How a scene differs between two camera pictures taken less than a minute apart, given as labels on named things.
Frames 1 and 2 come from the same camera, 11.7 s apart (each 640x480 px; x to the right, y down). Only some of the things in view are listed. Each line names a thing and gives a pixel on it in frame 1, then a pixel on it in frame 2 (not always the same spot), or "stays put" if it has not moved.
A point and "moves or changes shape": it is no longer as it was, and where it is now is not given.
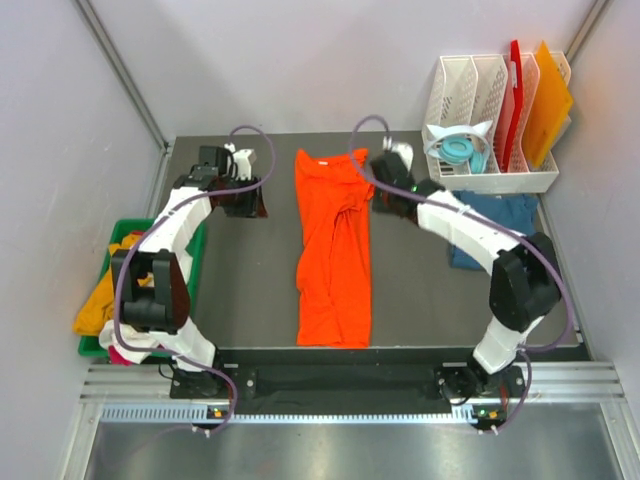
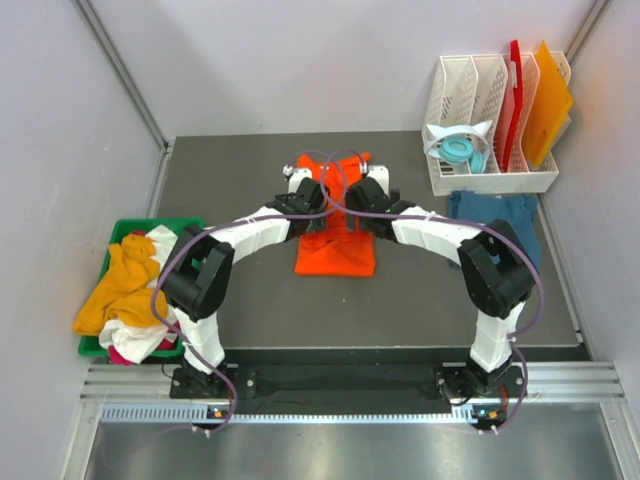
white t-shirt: (130, 336) stays put
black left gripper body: (241, 204) -> (316, 224)
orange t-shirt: (334, 269) moves or changes shape
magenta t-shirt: (114, 357) stays put
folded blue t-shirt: (515, 211) stays put
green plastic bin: (92, 346) stays put
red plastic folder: (512, 108) stays put
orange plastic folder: (549, 102) stays put
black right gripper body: (379, 200) -> (363, 223)
